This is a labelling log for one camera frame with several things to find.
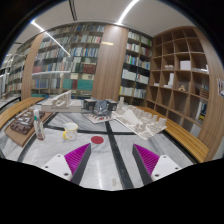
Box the large bookshelf with books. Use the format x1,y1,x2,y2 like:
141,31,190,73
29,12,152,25
31,22,106,99

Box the white architectural model left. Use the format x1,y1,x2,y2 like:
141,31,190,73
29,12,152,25
36,91,82,113

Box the brown architectural model on board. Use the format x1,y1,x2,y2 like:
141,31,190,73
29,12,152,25
3,110,53,148

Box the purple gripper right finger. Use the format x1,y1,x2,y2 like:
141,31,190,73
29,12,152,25
132,144,181,185

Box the right bookshelf with books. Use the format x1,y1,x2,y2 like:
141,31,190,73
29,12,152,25
119,30,152,106

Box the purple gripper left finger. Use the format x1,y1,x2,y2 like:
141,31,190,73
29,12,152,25
42,143,91,185

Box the wooden bench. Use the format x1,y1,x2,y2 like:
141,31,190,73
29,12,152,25
0,97,43,129
138,106,209,163

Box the red round sticker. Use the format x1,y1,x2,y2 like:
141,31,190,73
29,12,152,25
91,136,104,144

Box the wooden wall panel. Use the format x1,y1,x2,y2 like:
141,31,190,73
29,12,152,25
92,25,128,101

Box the white mug yellow handle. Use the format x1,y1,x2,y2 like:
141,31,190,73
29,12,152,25
63,123,78,141

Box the wooden cubby shelf right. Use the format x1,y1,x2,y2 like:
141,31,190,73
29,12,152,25
146,26,224,161

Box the wooden bench left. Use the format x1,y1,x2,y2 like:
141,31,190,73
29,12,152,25
0,97,43,129

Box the clear plastic water bottle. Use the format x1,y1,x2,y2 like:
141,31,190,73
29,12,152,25
34,109,45,140

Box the wooden bench right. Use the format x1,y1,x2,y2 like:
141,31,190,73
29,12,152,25
138,106,209,163

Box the white city model right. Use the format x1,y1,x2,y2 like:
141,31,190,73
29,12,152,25
112,98,167,140

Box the dark building model centre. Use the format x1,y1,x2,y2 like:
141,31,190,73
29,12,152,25
83,98,117,117

